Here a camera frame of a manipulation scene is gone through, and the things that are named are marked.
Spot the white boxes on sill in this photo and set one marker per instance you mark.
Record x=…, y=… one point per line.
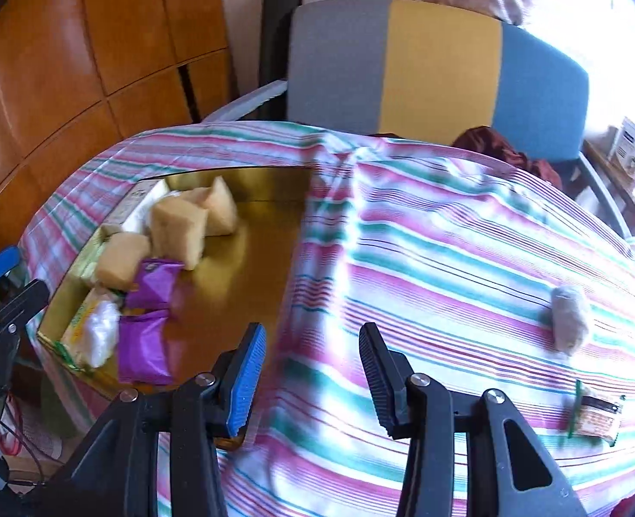
x=632, y=145

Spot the wooden wardrobe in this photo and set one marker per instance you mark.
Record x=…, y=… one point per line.
x=80, y=64

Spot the grey white bundle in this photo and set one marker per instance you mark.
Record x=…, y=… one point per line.
x=570, y=317

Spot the gold tin tray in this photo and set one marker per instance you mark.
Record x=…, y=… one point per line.
x=242, y=258

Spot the white soap box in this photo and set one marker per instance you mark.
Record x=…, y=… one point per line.
x=137, y=202

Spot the black rolled mat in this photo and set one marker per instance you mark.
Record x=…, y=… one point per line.
x=277, y=48

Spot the grey yellow blue chair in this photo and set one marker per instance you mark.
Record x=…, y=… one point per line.
x=436, y=64

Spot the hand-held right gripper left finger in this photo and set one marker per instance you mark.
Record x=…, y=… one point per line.
x=247, y=382

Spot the white plastic packet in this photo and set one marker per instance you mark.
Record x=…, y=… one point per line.
x=102, y=334

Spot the clear biscuit packet green edge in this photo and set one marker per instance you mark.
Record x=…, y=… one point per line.
x=597, y=414

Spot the maroon cloth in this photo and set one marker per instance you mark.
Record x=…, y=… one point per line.
x=490, y=145

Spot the wooden side table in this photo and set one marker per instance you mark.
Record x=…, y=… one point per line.
x=619, y=188

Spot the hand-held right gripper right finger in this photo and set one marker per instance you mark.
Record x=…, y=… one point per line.
x=387, y=382

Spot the striped pink green tablecloth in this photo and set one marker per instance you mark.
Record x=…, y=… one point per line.
x=457, y=258

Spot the purple snack packet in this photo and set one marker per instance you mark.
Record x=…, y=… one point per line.
x=142, y=347
x=156, y=283

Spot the yellow cake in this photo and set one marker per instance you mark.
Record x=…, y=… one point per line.
x=220, y=213
x=177, y=231
x=121, y=261

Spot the green snack packet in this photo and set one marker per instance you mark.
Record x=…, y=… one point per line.
x=76, y=328
x=87, y=266

